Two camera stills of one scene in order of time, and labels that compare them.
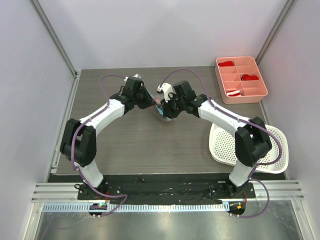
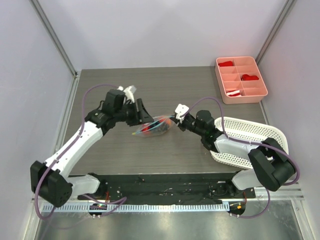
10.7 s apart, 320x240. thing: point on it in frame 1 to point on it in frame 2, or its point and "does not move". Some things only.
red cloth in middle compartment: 246,77 does not move
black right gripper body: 168,109 to 183,121
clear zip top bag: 158,111 to 160,125
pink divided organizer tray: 239,80 does not move
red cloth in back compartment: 226,63 does not move
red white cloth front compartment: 233,93 does not move
